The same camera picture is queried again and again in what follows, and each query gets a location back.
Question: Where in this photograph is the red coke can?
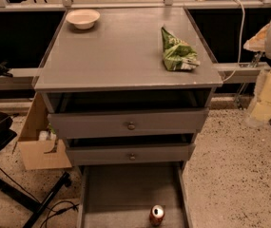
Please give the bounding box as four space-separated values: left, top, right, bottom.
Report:
149 205 165 227

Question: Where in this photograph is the grey drawer cabinet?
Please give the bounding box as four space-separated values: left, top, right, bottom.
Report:
34 7 222 166

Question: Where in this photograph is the grey middle drawer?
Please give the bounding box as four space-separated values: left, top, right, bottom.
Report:
66 143 195 165

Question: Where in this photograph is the grey top drawer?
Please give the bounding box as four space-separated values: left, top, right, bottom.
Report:
48 108 208 139

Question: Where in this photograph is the grey open bottom drawer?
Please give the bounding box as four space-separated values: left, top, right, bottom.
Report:
77 162 193 228

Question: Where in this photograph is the green chip bag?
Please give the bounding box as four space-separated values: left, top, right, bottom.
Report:
161 27 200 71

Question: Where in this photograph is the white bowl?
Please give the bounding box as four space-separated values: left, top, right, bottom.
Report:
66 9 100 29

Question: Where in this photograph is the cardboard box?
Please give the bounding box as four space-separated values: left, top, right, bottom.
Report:
17 93 71 170

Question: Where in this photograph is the black chair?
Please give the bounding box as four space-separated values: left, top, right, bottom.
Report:
0 110 72 228

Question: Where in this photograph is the black floor cable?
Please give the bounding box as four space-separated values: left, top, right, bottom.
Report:
0 159 80 228

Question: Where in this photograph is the white hanging cable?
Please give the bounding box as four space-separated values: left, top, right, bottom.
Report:
222 0 246 83

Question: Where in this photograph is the grey metal rail frame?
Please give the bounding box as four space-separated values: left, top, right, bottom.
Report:
0 0 266 89

